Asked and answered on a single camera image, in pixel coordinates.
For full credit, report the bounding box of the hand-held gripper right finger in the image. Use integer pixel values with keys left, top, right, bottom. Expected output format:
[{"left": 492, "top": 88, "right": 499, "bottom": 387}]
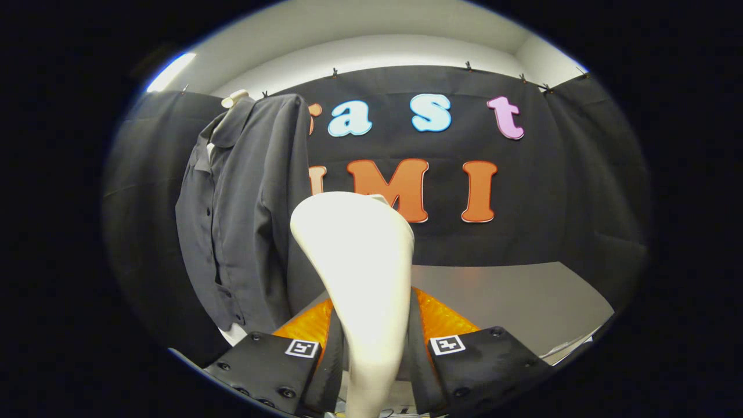
[{"left": 406, "top": 287, "right": 552, "bottom": 416}]

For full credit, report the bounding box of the white mannequin torso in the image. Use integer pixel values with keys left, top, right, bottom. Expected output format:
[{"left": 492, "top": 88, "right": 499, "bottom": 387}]
[{"left": 206, "top": 90, "right": 250, "bottom": 347}]

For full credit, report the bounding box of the grey button shirt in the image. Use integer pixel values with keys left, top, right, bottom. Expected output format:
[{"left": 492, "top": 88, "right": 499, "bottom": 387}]
[{"left": 175, "top": 94, "right": 326, "bottom": 334}]

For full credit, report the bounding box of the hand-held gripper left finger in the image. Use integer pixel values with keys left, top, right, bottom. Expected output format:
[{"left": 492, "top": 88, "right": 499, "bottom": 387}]
[{"left": 203, "top": 299, "right": 349, "bottom": 416}]

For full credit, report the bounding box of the grey cabinet with black top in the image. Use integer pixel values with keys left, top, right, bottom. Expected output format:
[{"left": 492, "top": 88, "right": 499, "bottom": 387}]
[{"left": 290, "top": 261, "right": 616, "bottom": 366}]

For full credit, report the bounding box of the black backdrop cloth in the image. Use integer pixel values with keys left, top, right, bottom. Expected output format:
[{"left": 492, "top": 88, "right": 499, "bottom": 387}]
[{"left": 103, "top": 65, "right": 651, "bottom": 366}]

